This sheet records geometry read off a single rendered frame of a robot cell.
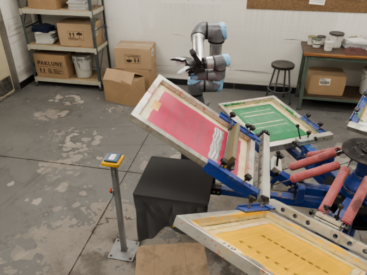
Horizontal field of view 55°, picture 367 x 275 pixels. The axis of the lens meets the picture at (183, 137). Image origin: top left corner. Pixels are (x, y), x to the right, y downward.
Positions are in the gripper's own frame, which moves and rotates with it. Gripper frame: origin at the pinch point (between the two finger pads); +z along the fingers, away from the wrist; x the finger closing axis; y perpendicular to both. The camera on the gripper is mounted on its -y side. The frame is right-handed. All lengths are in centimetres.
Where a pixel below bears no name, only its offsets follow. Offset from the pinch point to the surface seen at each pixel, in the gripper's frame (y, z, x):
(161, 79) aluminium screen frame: 19.4, 4.5, 14.1
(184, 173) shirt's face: 71, 0, -26
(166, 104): 23.1, 6.0, -6.7
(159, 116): 18.7, 13.5, -20.7
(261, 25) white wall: 154, -208, 278
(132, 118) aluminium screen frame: 6.4, 29.7, -31.1
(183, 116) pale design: 28.5, -2.4, -14.2
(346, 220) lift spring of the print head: 38, -64, -101
